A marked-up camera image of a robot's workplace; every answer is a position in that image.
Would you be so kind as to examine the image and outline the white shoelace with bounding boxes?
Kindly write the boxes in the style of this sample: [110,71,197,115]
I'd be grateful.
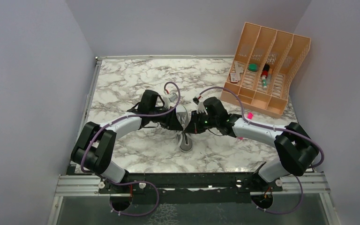
[176,131,185,149]

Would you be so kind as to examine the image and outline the white green tube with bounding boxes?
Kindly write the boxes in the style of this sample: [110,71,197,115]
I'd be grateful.
[262,76,267,90]

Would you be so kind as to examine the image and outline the red black marker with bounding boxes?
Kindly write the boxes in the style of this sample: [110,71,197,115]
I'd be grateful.
[261,64,270,77]

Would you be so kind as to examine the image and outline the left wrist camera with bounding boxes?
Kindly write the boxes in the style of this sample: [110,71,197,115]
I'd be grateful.
[162,93,178,109]

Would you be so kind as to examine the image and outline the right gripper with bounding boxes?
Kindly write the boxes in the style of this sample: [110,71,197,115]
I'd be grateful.
[184,109,218,134]

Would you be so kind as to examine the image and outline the pink plastic bar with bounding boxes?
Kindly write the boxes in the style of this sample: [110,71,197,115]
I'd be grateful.
[238,112,254,140]

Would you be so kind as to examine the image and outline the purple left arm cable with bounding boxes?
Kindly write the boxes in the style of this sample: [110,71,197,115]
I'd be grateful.
[80,82,181,218]

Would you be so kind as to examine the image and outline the grey card pieces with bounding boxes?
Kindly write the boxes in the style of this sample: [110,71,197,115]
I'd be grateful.
[229,61,245,83]

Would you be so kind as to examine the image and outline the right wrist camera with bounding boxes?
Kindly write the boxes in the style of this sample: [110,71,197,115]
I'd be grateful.
[193,96,206,113]

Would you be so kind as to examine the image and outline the grey canvas sneaker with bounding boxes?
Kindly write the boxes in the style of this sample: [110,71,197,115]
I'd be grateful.
[176,105,193,152]

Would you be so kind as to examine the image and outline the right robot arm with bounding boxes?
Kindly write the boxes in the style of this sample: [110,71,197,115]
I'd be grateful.
[184,97,320,191]

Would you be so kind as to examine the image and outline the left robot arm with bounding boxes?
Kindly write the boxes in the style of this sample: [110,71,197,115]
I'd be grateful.
[71,90,183,193]

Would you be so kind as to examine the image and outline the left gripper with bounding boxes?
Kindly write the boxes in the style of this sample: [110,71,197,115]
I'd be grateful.
[149,105,184,130]

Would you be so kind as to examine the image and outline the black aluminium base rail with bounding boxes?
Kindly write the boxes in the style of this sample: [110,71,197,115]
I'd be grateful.
[54,172,330,205]

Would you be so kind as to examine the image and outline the orange desk organizer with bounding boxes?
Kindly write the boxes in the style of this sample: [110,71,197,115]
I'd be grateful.
[220,22,311,118]

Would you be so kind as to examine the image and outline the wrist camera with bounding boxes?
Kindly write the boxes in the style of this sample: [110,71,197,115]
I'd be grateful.
[193,96,206,113]
[162,93,178,109]

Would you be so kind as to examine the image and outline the green round cap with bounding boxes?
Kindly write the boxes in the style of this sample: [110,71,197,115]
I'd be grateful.
[248,63,258,72]

